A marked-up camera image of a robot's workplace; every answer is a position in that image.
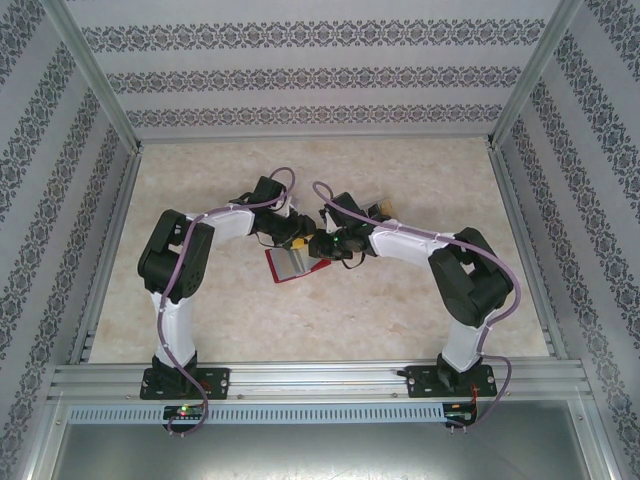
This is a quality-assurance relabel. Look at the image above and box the red card holder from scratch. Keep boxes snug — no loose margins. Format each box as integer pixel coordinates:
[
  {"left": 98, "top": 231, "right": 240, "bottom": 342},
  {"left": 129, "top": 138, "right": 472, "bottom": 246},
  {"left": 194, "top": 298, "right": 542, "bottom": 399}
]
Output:
[{"left": 264, "top": 246, "right": 332, "bottom": 285}]

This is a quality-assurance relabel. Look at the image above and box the aluminium mounting rail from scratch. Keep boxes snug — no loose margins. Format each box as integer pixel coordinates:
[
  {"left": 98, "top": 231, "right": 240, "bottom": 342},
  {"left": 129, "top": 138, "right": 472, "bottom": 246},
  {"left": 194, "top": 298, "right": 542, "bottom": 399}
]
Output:
[{"left": 47, "top": 359, "right": 594, "bottom": 401}]

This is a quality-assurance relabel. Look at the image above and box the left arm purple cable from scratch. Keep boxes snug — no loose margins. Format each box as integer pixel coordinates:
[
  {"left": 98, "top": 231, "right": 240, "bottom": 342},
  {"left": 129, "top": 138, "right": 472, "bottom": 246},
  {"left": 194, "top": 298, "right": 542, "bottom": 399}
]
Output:
[{"left": 157, "top": 167, "right": 297, "bottom": 439}]

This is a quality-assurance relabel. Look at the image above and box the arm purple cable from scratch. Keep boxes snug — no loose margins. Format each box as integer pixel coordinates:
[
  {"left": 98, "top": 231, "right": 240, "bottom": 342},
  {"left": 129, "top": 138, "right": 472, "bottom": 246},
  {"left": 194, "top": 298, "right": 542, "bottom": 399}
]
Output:
[
  {"left": 312, "top": 180, "right": 524, "bottom": 434},
  {"left": 157, "top": 167, "right": 297, "bottom": 439}
]

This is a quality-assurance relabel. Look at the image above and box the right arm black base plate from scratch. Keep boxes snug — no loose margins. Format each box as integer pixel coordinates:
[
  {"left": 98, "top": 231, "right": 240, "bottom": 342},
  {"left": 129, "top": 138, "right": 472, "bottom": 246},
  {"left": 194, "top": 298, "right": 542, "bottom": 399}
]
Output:
[{"left": 405, "top": 364, "right": 499, "bottom": 400}]

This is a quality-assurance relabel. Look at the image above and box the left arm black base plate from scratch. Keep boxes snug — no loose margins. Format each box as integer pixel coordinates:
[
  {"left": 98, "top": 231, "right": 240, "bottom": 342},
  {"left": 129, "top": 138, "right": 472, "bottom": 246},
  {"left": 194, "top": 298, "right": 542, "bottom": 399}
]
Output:
[{"left": 139, "top": 367, "right": 231, "bottom": 401}]

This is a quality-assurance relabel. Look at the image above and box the slotted grey cable duct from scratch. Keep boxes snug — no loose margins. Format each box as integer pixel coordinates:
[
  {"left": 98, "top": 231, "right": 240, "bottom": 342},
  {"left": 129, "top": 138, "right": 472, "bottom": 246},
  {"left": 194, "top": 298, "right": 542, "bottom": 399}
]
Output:
[{"left": 67, "top": 403, "right": 446, "bottom": 425}]

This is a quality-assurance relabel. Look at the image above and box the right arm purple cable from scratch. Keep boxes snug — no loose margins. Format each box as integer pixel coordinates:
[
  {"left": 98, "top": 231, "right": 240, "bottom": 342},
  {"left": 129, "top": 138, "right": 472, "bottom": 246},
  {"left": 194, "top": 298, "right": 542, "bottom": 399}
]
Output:
[{"left": 312, "top": 180, "right": 524, "bottom": 434}]

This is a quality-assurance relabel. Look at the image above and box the aluminium frame post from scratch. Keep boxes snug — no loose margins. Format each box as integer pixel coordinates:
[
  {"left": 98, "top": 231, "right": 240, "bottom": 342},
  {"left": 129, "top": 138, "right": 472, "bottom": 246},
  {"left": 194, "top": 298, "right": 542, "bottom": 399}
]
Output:
[
  {"left": 484, "top": 0, "right": 586, "bottom": 151},
  {"left": 47, "top": 0, "right": 144, "bottom": 154}
]

